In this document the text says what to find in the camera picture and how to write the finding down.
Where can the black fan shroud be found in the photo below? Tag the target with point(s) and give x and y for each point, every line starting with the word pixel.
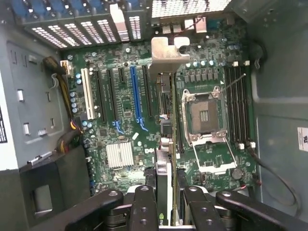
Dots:
pixel 60 173

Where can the green motherboard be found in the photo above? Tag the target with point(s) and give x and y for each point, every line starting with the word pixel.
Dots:
pixel 125 130

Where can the CPU socket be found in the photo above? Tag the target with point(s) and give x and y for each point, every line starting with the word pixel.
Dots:
pixel 203 115

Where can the black RAM slot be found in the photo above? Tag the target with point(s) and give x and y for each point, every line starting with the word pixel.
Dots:
pixel 239 103
pixel 234 103
pixel 245 103
pixel 228 103

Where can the thin locking lever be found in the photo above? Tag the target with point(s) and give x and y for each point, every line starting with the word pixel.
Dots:
pixel 233 83

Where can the silver power supply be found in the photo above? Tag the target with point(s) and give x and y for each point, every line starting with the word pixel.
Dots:
pixel 29 108

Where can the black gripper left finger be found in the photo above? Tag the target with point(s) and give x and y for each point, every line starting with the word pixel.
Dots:
pixel 144 209

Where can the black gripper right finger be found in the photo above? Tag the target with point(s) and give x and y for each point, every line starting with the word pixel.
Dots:
pixel 199 209

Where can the silver finned heatsink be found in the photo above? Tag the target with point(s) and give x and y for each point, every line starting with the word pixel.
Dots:
pixel 119 155

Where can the short black expansion slot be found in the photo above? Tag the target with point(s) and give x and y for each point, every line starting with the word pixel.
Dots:
pixel 122 74

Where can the white expansion slot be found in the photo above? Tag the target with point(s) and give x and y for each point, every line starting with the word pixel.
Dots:
pixel 87 96

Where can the long black expansion slot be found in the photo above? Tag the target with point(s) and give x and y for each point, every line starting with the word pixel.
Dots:
pixel 112 96
pixel 101 96
pixel 147 91

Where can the metal socket cover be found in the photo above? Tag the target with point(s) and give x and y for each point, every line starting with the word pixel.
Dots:
pixel 217 167

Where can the open black PC case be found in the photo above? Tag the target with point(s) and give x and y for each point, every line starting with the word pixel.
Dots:
pixel 276 108

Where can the blue expansion slot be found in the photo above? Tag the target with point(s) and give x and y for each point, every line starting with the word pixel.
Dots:
pixel 136 96

